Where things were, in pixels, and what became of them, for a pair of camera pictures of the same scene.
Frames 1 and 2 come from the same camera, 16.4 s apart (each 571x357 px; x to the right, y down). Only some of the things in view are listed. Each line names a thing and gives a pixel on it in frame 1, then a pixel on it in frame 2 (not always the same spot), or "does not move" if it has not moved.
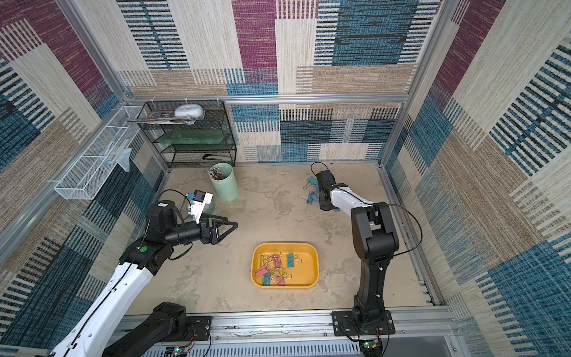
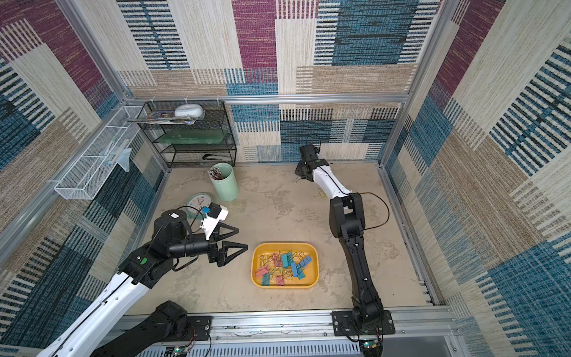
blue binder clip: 311,197 -> 305,261
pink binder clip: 262,271 does not move
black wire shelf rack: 190,133 does not move
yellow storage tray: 277,265 does not move
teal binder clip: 267,277 does not move
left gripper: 208,233 -> 218,255
